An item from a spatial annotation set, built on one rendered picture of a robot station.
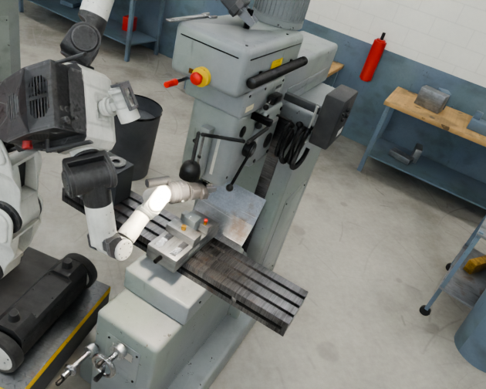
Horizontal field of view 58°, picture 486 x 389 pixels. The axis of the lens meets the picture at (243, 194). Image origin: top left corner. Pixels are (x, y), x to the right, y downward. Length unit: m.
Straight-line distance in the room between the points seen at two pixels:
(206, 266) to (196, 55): 0.93
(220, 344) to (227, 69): 1.66
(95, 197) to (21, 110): 0.33
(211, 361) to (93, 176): 1.41
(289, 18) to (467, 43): 4.08
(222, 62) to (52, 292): 1.34
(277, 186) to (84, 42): 1.09
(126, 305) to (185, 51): 1.11
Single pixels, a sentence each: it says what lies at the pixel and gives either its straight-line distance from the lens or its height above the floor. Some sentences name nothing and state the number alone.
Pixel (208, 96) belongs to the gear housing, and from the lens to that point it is 1.53.
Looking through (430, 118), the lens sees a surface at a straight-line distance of 4.97.
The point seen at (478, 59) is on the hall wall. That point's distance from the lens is 5.64.
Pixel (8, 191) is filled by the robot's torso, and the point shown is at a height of 1.14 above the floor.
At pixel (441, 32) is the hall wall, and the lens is 5.63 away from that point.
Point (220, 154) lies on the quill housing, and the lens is 1.62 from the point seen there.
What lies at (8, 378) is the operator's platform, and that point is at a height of 0.40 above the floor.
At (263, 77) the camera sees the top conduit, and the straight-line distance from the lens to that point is 1.41.
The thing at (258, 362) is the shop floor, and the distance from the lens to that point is 2.84.
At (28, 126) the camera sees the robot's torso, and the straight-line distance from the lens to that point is 1.41.
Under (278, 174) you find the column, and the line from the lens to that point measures 2.08.
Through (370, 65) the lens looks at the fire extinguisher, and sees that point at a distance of 5.63.
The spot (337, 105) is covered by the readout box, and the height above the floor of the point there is 1.70.
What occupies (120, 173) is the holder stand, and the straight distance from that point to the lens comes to 2.08.
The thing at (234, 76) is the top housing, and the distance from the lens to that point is 1.35.
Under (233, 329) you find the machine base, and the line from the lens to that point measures 2.67.
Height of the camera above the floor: 2.24
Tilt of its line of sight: 33 degrees down
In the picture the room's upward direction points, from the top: 17 degrees clockwise
